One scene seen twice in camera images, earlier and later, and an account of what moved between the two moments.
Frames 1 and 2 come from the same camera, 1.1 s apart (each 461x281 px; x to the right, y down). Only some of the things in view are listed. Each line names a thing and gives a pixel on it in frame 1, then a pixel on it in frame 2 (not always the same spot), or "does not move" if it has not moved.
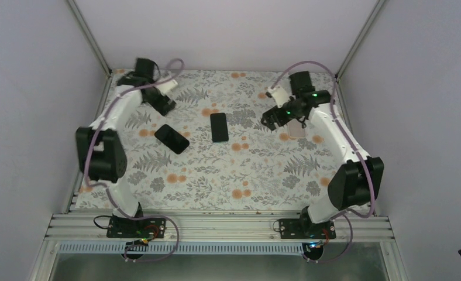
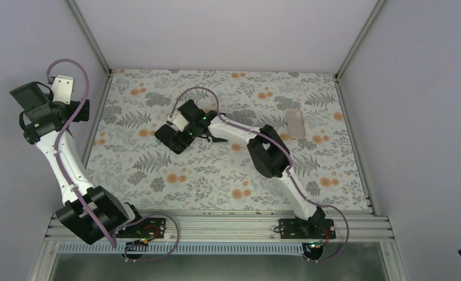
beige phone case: (295, 129) does not move
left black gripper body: (158, 105) to (83, 116)
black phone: (172, 139) does not move
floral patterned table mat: (210, 153) does not move
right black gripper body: (282, 119) to (188, 139)
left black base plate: (147, 228) does not move
